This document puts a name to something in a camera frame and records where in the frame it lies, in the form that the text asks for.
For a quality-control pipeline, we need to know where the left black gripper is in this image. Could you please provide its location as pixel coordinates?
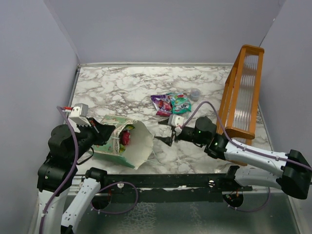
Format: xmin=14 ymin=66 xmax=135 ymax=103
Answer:
xmin=70 ymin=116 xmax=117 ymax=161

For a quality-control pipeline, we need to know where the red snack packet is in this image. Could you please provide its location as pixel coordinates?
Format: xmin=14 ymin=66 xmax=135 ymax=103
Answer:
xmin=120 ymin=130 xmax=131 ymax=146

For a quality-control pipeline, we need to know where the green paper gift bag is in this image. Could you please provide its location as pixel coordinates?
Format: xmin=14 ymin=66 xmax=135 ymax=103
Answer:
xmin=93 ymin=115 xmax=154 ymax=170

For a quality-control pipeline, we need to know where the purple snack packet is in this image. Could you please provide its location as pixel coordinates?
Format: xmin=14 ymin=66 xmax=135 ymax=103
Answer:
xmin=151 ymin=95 xmax=173 ymax=117

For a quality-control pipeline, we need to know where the teal snack packet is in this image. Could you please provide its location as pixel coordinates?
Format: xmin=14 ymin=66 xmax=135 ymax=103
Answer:
xmin=168 ymin=93 xmax=192 ymax=115

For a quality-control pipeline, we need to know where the green yellow snack packet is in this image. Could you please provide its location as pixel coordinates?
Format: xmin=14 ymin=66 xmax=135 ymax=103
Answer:
xmin=125 ymin=124 xmax=135 ymax=131

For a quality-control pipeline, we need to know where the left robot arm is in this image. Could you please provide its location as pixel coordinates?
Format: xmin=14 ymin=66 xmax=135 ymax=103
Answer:
xmin=35 ymin=118 xmax=115 ymax=234

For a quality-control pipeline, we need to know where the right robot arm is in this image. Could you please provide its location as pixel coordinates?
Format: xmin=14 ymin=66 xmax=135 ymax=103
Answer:
xmin=158 ymin=115 xmax=312 ymax=199

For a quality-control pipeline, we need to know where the small clear plastic cup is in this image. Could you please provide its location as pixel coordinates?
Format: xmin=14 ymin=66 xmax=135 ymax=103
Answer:
xmin=189 ymin=88 xmax=201 ymax=102

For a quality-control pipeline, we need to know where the orange wooden rack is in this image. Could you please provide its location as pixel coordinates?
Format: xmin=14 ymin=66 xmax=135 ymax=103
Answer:
xmin=216 ymin=44 xmax=265 ymax=167

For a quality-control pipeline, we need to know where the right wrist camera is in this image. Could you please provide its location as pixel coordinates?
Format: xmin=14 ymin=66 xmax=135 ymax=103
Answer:
xmin=168 ymin=114 xmax=184 ymax=134

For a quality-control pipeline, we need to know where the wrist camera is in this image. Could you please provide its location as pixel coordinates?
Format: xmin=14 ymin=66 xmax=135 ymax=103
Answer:
xmin=168 ymin=114 xmax=184 ymax=134
xmin=62 ymin=103 xmax=91 ymax=127

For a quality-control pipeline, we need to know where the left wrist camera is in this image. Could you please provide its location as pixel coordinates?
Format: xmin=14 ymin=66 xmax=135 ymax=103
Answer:
xmin=62 ymin=103 xmax=91 ymax=127

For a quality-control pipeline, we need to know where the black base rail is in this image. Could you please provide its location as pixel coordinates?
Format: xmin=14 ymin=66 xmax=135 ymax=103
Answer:
xmin=86 ymin=170 xmax=252 ymax=203

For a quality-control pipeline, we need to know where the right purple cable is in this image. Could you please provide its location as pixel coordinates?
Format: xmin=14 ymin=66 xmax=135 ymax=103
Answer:
xmin=180 ymin=101 xmax=312 ymax=212

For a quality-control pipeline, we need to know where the purple cable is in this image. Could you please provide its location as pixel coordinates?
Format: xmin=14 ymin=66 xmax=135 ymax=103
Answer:
xmin=39 ymin=106 xmax=80 ymax=234
xmin=180 ymin=101 xmax=312 ymax=212

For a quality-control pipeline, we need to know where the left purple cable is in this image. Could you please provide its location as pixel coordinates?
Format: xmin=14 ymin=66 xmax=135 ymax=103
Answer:
xmin=39 ymin=106 xmax=80 ymax=234

